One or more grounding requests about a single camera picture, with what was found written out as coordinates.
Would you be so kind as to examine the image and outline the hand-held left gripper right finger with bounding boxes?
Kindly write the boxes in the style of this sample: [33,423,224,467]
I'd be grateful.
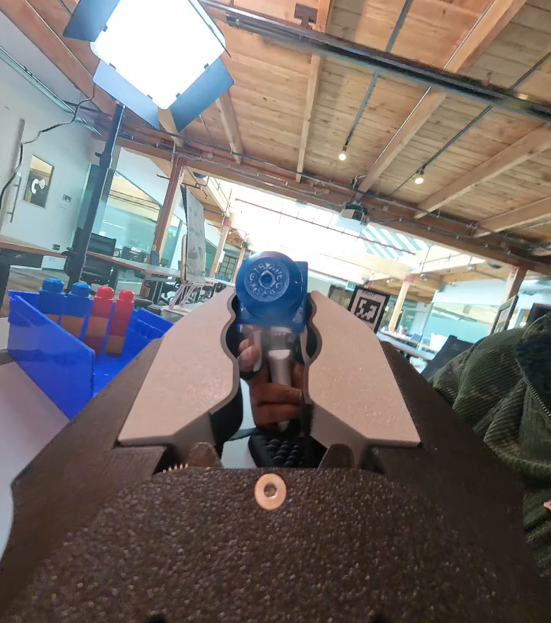
[304,291,423,448]

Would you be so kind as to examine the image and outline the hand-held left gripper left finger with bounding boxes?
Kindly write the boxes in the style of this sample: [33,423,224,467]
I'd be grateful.
[117,287,245,448]

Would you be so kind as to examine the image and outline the blue mega block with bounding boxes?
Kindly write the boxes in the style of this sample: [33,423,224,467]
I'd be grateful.
[234,251,309,336]

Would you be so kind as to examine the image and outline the cluster of block towers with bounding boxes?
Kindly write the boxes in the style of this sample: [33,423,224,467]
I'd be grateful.
[37,276,136,357]

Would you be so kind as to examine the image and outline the blue plastic bin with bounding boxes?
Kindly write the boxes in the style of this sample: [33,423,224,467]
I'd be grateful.
[7,289,175,420]

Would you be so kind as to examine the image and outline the black white tag sign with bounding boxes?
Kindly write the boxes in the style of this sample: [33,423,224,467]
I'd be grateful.
[348,286,391,335]
[491,293,520,336]

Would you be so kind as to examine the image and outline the white document stand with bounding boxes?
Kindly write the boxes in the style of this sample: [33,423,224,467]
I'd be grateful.
[168,186,209,313]

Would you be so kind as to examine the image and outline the black office chair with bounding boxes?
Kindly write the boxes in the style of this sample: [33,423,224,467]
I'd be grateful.
[67,232,118,289]

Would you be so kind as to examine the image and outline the ceiling projector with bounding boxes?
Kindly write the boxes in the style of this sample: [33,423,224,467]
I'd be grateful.
[340,201,369,226]

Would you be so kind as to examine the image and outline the wooden desk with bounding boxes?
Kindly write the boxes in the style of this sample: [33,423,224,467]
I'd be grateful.
[0,225,68,319]

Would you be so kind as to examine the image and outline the black light stand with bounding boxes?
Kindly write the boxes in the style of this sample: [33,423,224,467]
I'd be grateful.
[64,103,126,289]

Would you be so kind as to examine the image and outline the studio light panel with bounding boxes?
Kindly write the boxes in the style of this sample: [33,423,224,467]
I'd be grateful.
[63,0,235,133]

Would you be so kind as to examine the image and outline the wall icon panel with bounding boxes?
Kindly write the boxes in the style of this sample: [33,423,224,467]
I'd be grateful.
[22,155,55,210]

